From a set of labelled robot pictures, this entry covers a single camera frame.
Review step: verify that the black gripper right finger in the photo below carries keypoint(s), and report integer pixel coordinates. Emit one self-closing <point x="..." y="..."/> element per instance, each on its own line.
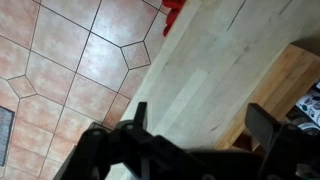
<point x="261" y="125"/>

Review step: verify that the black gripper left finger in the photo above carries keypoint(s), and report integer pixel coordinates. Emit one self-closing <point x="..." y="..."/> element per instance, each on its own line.
<point x="140" y="117"/>

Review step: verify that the red oven mitt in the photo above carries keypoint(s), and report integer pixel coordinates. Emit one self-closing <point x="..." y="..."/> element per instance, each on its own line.
<point x="175" y="7"/>

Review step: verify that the wooden spice tray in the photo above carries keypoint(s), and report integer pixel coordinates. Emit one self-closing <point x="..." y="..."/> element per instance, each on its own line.
<point x="289" y="78"/>

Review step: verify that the grey floor mat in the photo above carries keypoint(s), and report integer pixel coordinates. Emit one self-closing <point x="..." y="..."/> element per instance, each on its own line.
<point x="6" y="122"/>

